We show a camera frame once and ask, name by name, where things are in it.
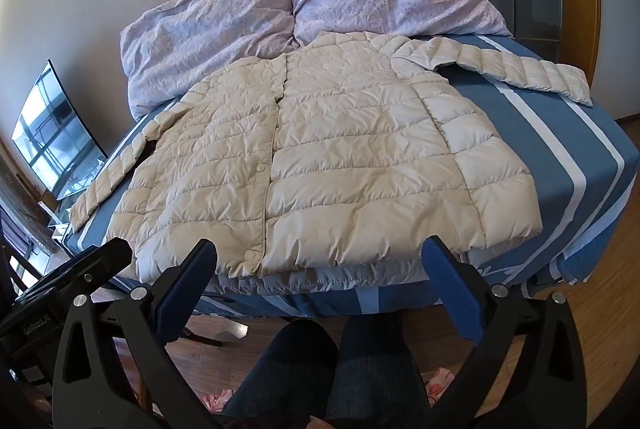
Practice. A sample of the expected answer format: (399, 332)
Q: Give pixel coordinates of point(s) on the flat screen television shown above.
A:
(52, 134)

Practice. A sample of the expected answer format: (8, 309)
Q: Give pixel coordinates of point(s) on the cream quilted puffer jacket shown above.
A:
(325, 149)

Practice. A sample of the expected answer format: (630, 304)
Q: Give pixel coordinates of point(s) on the blue striped bed sheet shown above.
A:
(555, 159)

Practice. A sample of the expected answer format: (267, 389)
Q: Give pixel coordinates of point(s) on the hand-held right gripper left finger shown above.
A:
(184, 281)

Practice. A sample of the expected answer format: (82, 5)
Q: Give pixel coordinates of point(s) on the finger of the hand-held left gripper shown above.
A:
(107, 259)

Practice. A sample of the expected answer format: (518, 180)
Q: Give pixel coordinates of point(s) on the person's left leg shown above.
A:
(285, 374)

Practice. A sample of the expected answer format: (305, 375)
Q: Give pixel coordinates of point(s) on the dark wooden chair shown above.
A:
(12, 254)

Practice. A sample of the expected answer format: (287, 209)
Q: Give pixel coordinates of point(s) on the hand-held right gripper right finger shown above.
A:
(456, 291)

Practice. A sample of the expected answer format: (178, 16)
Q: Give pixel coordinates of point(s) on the pink slipper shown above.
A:
(216, 400)
(439, 381)

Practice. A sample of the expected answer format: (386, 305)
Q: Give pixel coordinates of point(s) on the person's leg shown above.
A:
(380, 369)
(285, 374)

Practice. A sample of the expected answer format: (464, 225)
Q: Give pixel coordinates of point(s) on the person's right leg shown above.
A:
(380, 369)

